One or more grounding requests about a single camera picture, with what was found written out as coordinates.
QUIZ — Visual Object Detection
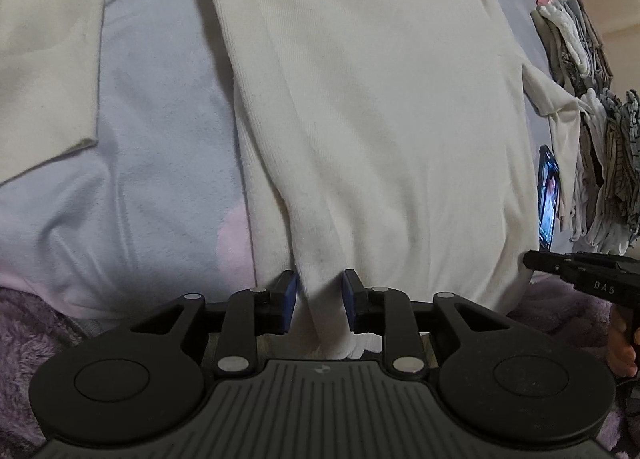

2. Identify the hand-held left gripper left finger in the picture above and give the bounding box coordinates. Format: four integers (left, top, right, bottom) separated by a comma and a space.
130, 270, 301, 380

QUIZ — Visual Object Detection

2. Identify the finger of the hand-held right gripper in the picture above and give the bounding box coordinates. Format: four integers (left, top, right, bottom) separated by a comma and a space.
522, 249, 576, 282

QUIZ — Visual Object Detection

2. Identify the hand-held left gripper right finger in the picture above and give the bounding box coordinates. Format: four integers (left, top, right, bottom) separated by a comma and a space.
341, 269, 511, 380

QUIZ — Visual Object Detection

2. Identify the cream long-sleeve shirt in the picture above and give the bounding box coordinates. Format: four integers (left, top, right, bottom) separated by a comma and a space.
0, 0, 583, 360

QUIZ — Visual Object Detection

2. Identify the stack of folded clothes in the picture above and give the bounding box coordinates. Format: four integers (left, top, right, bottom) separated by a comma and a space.
530, 0, 615, 90
557, 88, 640, 255

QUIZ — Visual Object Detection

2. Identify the person's right hand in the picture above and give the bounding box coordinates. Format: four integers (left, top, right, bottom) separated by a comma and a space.
607, 306, 640, 381

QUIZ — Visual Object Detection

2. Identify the black smartphone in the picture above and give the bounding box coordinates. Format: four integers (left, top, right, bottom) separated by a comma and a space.
537, 145, 562, 247

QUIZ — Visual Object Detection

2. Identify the purple fleece robe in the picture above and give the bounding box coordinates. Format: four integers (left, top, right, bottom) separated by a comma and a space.
0, 284, 640, 459

